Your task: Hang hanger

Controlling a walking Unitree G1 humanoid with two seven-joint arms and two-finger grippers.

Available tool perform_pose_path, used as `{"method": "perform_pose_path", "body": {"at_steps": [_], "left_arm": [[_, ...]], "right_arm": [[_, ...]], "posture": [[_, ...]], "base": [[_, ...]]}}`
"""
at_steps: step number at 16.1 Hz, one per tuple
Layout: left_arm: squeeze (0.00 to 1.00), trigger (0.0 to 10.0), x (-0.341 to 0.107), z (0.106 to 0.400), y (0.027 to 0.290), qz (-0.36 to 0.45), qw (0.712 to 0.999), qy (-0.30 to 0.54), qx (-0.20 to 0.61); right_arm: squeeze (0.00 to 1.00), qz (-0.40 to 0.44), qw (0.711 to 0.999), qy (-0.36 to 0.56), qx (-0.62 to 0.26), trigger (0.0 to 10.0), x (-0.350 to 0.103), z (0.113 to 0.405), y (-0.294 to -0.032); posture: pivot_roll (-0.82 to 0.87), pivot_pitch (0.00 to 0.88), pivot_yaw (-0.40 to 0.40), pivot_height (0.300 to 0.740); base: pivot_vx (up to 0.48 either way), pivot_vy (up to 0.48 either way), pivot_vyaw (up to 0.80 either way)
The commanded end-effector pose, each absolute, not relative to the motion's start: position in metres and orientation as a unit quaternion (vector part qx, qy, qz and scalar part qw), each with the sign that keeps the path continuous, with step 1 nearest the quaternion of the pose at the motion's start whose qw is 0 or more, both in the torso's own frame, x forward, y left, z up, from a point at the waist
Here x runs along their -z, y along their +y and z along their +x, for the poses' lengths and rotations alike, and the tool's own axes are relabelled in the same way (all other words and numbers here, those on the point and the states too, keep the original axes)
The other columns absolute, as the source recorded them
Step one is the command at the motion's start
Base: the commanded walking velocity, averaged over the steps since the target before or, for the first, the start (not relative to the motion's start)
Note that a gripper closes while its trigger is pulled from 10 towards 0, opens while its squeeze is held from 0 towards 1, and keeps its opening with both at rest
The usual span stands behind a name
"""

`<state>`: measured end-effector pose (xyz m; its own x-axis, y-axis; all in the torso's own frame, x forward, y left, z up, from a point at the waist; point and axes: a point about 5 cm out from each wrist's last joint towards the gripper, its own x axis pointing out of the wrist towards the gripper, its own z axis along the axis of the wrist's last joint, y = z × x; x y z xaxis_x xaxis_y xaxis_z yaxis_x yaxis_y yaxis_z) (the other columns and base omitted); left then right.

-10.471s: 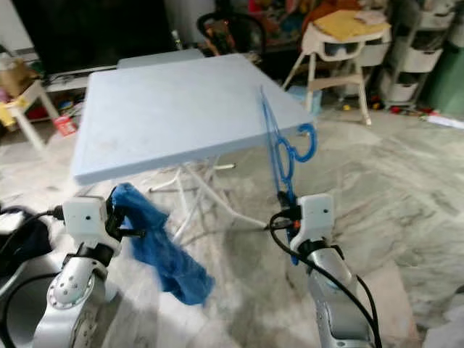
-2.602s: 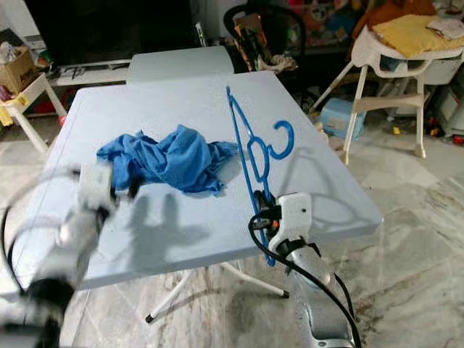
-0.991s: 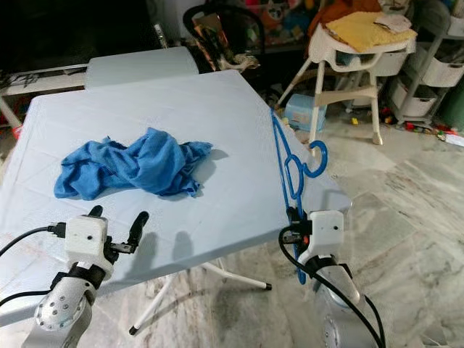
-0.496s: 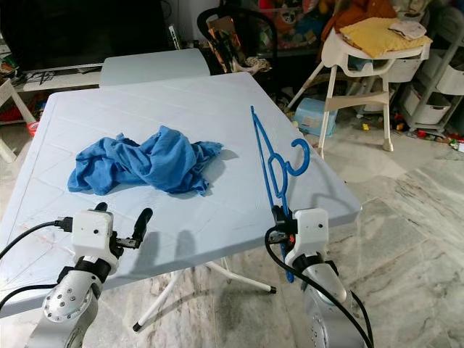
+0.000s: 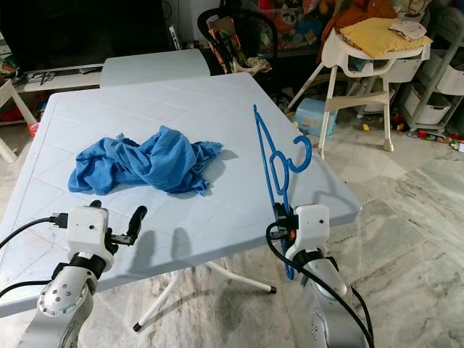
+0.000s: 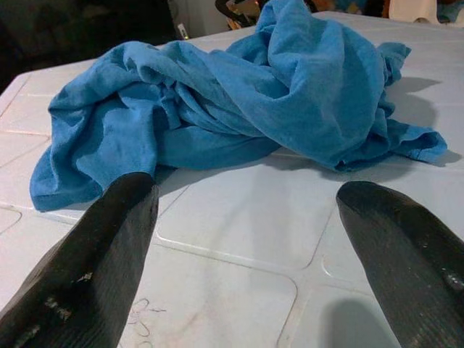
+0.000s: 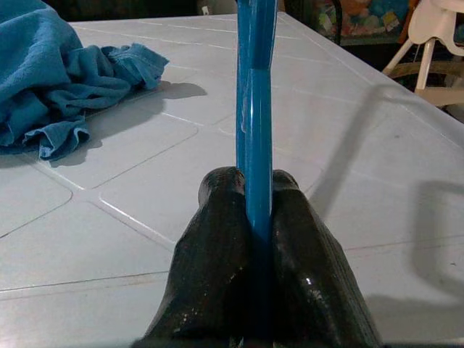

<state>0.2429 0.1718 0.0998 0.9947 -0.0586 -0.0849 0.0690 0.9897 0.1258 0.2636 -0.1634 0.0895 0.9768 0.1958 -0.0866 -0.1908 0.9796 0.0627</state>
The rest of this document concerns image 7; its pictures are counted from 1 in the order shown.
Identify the blue plastic hanger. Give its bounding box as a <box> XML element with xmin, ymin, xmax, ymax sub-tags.
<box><xmin>235</xmin><ymin>0</ymin><xmax>278</xmax><ymax>341</ymax></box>

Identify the shelf with colourful toys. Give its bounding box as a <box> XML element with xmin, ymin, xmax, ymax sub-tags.
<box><xmin>307</xmin><ymin>0</ymin><xmax>414</xmax><ymax>46</ymax></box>

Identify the light blue folding table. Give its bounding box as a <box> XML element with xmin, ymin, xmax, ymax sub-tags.
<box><xmin>0</xmin><ymin>12</ymin><xmax>464</xmax><ymax>348</ymax></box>

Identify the black television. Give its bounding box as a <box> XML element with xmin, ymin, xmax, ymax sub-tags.
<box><xmin>43</xmin><ymin>0</ymin><xmax>204</xmax><ymax>22</ymax></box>

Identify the blue shirt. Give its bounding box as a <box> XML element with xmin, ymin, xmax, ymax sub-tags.
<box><xmin>0</xmin><ymin>0</ymin><xmax>170</xmax><ymax>162</ymax></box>

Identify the white baby highchair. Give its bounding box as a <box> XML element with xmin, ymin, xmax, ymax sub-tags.
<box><xmin>382</xmin><ymin>0</ymin><xmax>464</xmax><ymax>108</ymax></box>

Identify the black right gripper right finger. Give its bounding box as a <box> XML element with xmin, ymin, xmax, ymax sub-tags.
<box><xmin>270</xmin><ymin>169</ymin><xmax>381</xmax><ymax>341</ymax></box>

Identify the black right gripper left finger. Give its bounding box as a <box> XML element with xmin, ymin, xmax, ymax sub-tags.
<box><xmin>143</xmin><ymin>167</ymin><xmax>260</xmax><ymax>341</ymax></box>

